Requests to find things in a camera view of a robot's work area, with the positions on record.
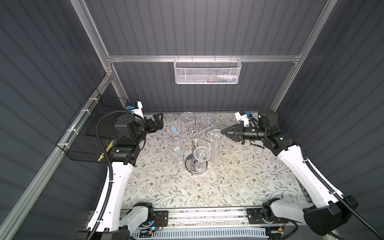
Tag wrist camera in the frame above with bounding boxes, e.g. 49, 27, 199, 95
126, 101, 144, 118
235, 111, 250, 127

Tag black corrugated cable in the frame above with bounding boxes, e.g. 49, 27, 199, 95
295, 139, 384, 240
85, 109, 136, 240

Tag items in white basket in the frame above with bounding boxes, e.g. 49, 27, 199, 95
198, 75, 238, 84

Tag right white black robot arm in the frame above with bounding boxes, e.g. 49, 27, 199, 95
221, 109, 358, 236

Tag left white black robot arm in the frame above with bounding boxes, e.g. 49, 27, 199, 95
76, 110, 164, 240

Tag yellow black striped tool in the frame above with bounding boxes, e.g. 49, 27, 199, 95
97, 140, 114, 163

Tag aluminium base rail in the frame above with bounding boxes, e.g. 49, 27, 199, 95
86, 205, 328, 240

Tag right black corrugated cable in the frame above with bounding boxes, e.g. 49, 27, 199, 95
295, 139, 384, 240

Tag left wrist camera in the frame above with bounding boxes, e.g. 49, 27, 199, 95
126, 101, 144, 118

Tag floral table mat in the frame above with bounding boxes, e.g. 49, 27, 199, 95
122, 113, 306, 209

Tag left black corrugated cable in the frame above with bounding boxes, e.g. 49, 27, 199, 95
85, 109, 136, 240

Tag black pad in basket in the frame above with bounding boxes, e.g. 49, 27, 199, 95
86, 114, 118, 139

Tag white wire mesh basket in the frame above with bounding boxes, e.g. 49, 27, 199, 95
173, 57, 242, 85

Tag black wire basket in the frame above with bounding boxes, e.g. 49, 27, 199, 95
57, 90, 128, 163

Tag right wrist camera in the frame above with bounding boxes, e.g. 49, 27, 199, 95
235, 111, 250, 127

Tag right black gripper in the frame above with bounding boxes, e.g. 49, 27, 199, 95
220, 121, 265, 144

